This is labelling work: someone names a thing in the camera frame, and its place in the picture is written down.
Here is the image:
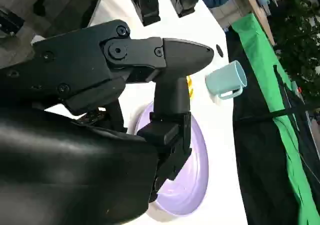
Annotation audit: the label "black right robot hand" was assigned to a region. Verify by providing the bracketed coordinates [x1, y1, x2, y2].
[0, 0, 215, 225]

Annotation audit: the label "wooden desk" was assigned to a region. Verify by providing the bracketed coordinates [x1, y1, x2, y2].
[208, 0, 276, 46]

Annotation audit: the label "lilac plate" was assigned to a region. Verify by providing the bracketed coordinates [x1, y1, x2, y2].
[127, 101, 210, 223]

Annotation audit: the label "black backdrop cloth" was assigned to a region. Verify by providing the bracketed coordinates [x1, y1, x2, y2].
[226, 24, 305, 225]

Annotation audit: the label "orange and white toy bread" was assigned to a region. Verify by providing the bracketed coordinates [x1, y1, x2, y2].
[186, 75, 195, 101]

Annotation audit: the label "green leafy plants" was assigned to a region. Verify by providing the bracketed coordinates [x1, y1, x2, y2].
[269, 0, 320, 106]

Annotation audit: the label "pale green mug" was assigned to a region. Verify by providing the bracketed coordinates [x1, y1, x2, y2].
[204, 60, 248, 101]

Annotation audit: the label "green cloth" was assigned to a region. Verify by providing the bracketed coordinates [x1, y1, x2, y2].
[231, 11, 320, 225]

